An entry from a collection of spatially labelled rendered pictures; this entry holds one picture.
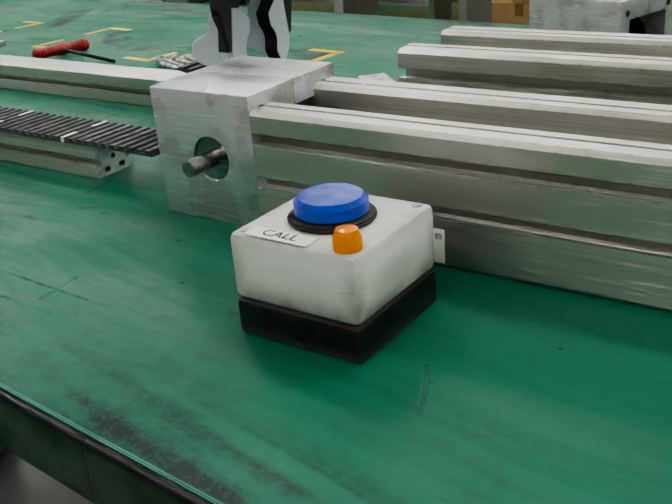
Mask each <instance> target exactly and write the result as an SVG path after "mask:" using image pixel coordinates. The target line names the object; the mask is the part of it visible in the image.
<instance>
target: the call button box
mask: <svg viewBox="0 0 672 504"><path fill-rule="evenodd" d="M368 196H369V210H368V212H367V213H366V214H364V215H363V216H361V217H359V218H357V219H354V220H351V221H347V222H342V223H335V224H314V223H308V222H304V221H302V220H300V219H298V218H297V217H296V216H295V215H294V207H293V200H294V198H293V199H291V200H290V201H288V202H286V203H284V204H282V205H281V206H279V207H277V208H275V209H274V210H272V211H270V212H268V213H266V214H265V215H263V216H261V217H259V218H257V219H256V220H254V221H252V222H250V223H249V224H247V225H245V226H243V227H241V228H240V229H238V230H236V231H234V232H233V233H232V234H231V238H230V240H231V247H232V255H233V262H234V269H235V277H236V284H237V291H238V293H239V294H240V295H241V296H243V297H241V298H240V299H239V302H238V305H239V312H240V319H241V327H242V329H243V331H245V332H248V333H251V334H255V335H258V336H262V337H265V338H269V339H272V340H276V341H279V342H283V343H286V344H290V345H293V346H297V347H300V348H304V349H307V350H310V351H314V352H317V353H321V354H324V355H328V356H331V357H335V358H338V359H342V360H345V361H349V362H352V363H356V364H362V363H364V362H365V361H367V360H368V359H369V358H370V357H371V356H372V355H374V354H375V353H376V352H377V351H378V350H379V349H381V348H382V347H383V346H384V345H385V344H386V343H388V342H389V341H390V340H391V339H392V338H393V337H394V336H396V335H397V334H398V333H399V332H400V331H401V330H403V329H404V328H405V327H406V326H407V325H408V324H410V323H411V322H412V321H413V320H414V319H415V318H417V317H418V316H419V315H420V314H421V313H422V312H424V311H425V310H426V309H427V308H428V307H429V306H430V305H432V304H433V303H434V302H435V300H436V276H435V271H434V270H433V269H431V268H432V266H433V264H434V241H433V214H432V208H431V206H429V205H428V204H422V203H416V202H410V201H404V200H398V199H392V198H386V197H379V196H373V195H368ZM343 224H353V225H356V226H357V227H358V229H359V230H360V232H361V234H362V239H363V249H362V250H361V251H359V252H357V253H354V254H338V253H335V252H334V251H333V247H332V235H333V233H334V230H335V228H336V227H337V226H339V225H343Z"/></svg>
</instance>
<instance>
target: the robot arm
mask: <svg viewBox="0 0 672 504"><path fill-rule="evenodd" d="M207 2H209V5H210V14H209V29H208V31H207V33H206V34H204V35H203V36H201V37H199V38H198V39H196V40H195V41H194V42H193V46H192V53H193V56H194V58H195V60H196V61H197V62H199V63H201V64H203V65H205V66H210V65H213V64H216V63H219V62H222V61H225V60H228V59H230V58H233V57H236V56H239V55H240V56H248V54H247V48H249V49H251V50H254V51H256V52H258V53H261V54H263V55H265V56H268V58H280V59H287V56H288V50H289V37H290V34H289V33H290V32H291V0H188V3H207ZM240 5H247V9H248V15H249V17H248V16H247V15H246V14H245V13H244V12H243V10H242V9H241V8H239V6H240Z"/></svg>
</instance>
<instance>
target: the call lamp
mask: <svg viewBox="0 0 672 504"><path fill-rule="evenodd" d="M332 247H333V251H334V252H335V253H338V254H354V253H357V252H359V251H361V250H362V249H363V239H362V234H361V232H360V230H359V229H358V227H357V226H356V225H353V224H343V225H339V226H337V227H336V228H335V230H334V233H333V235H332Z"/></svg>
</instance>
